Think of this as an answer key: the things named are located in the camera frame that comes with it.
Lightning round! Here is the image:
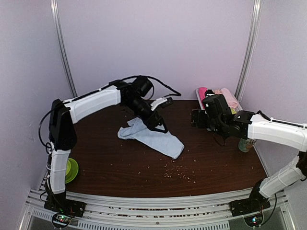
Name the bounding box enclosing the magenta pink towel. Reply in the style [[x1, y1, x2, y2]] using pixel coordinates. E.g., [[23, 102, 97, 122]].
[[196, 87, 208, 102]]

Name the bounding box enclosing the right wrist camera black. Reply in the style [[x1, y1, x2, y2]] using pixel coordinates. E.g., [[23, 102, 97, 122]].
[[202, 94, 232, 118]]

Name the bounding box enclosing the cream patterned mug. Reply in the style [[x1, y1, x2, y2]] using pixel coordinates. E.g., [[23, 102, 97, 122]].
[[238, 138, 256, 153]]

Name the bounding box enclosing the light pink rolled towel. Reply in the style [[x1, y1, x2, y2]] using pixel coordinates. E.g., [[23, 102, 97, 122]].
[[221, 88, 238, 109]]

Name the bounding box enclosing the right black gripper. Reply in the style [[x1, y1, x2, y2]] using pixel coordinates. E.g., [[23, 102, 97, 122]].
[[190, 110, 225, 136]]

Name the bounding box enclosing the left aluminium post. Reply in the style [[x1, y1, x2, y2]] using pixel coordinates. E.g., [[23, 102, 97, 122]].
[[50, 0, 77, 97]]

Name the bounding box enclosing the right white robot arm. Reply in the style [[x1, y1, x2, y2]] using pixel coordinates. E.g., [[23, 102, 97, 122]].
[[191, 110, 307, 212]]

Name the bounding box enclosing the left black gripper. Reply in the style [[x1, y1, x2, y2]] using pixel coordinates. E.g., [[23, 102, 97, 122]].
[[124, 96, 168, 133]]

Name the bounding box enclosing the white plastic basket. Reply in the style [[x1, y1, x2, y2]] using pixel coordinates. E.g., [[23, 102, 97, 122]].
[[195, 88, 243, 114]]

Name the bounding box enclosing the aluminium post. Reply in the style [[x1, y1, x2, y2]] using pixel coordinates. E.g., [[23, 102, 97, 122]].
[[235, 0, 262, 102], [50, 0, 77, 97]]

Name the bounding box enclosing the cartoon print rolled towel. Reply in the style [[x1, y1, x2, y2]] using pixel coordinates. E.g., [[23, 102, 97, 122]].
[[213, 89, 223, 94]]

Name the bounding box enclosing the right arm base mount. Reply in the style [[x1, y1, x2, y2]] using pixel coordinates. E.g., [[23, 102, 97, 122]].
[[229, 197, 271, 217]]

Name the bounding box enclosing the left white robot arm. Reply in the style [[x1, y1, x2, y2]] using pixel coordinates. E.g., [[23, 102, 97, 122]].
[[46, 78, 172, 213]]

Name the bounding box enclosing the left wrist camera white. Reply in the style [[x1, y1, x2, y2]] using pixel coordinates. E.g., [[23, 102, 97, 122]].
[[150, 97, 173, 111]]

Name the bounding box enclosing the right aluminium post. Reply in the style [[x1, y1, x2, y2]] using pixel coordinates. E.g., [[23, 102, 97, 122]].
[[235, 0, 262, 102]]

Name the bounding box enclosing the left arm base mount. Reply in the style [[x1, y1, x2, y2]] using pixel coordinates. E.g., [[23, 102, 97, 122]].
[[44, 196, 86, 217]]

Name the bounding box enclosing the green plate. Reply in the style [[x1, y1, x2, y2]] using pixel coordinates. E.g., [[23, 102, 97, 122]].
[[65, 158, 79, 184]]

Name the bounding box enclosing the aluminium front rail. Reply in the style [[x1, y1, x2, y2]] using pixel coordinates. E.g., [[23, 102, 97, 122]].
[[25, 188, 288, 230]]

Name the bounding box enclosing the light blue towel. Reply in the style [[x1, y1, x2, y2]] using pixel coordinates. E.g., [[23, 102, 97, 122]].
[[118, 118, 185, 159]]

